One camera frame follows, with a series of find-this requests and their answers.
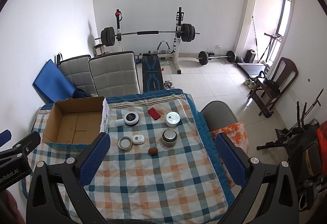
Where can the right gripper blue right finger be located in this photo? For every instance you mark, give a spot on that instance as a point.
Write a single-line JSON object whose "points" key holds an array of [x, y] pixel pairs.
{"points": [[280, 201]]}

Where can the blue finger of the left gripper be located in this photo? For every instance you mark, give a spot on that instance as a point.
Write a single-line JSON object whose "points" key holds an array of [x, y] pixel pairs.
{"points": [[5, 137], [23, 147]]}

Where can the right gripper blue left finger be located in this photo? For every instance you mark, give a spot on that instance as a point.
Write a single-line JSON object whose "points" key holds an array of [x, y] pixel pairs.
{"points": [[45, 203]]}

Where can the small white cylinder bottle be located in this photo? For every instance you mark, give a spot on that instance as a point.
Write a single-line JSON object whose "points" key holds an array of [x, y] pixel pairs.
{"points": [[119, 122]]}

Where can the white earbuds case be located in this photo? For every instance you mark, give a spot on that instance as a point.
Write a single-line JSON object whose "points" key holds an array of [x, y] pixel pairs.
{"points": [[138, 139]]}

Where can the brown walnut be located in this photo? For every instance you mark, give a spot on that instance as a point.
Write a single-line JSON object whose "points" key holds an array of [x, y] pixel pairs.
{"points": [[153, 151]]}

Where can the black-top white round jar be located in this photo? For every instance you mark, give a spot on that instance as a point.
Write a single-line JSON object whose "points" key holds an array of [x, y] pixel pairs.
{"points": [[131, 119]]}

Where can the metal perforated lid tin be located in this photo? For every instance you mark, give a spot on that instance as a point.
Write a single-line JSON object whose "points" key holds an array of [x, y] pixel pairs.
{"points": [[169, 138]]}

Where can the white round cream jar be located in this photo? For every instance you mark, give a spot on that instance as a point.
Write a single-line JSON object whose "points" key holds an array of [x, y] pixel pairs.
{"points": [[172, 119]]}

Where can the red rectangular box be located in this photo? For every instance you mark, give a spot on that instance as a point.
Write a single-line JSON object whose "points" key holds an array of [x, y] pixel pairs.
{"points": [[154, 114]]}

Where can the open cardboard box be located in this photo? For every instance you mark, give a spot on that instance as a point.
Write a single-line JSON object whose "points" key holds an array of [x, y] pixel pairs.
{"points": [[74, 124]]}

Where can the black folded exercise equipment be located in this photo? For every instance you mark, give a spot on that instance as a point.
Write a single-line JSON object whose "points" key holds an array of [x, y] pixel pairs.
{"points": [[304, 154]]}

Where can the blue foam mat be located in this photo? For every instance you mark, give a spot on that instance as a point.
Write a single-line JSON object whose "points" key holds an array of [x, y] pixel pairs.
{"points": [[52, 84]]}

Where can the orange white patterned cushion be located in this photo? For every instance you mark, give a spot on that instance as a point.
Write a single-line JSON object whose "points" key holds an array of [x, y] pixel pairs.
{"points": [[236, 133]]}

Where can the dark blue cloth bag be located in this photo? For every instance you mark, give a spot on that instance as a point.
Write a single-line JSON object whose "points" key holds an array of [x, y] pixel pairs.
{"points": [[79, 93]]}

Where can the grey round chair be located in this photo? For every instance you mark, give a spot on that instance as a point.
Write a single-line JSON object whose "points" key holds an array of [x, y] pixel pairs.
{"points": [[218, 115]]}

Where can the grey padded chair left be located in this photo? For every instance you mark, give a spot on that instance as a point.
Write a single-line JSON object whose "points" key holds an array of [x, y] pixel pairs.
{"points": [[77, 71]]}

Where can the grey padded chair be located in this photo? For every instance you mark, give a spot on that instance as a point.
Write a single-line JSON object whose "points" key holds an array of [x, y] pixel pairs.
{"points": [[77, 71], [115, 74]]}

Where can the white sneakers pair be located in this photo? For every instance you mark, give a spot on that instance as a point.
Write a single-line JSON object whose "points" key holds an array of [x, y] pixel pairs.
{"points": [[250, 84]]}

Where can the grey padded chair right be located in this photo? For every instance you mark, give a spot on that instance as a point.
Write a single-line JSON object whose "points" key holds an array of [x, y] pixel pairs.
{"points": [[115, 74]]}

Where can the dark wooden chair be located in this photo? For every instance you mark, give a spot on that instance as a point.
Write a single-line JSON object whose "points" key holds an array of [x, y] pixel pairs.
{"points": [[267, 91]]}

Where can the black treadmill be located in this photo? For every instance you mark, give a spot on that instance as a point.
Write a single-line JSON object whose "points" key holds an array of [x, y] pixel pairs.
{"points": [[251, 70]]}

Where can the black speaker box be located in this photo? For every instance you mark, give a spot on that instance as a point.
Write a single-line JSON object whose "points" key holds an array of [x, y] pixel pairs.
{"points": [[250, 56]]}

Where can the black blue weight bench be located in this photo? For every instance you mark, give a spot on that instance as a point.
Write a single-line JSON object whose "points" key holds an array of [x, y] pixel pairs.
{"points": [[152, 79]]}

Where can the floor barbell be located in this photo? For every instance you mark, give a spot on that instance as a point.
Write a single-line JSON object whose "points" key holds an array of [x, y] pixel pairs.
{"points": [[204, 57]]}

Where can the white squat rack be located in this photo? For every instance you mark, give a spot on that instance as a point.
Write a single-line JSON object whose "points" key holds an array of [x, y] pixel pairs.
{"points": [[174, 54]]}

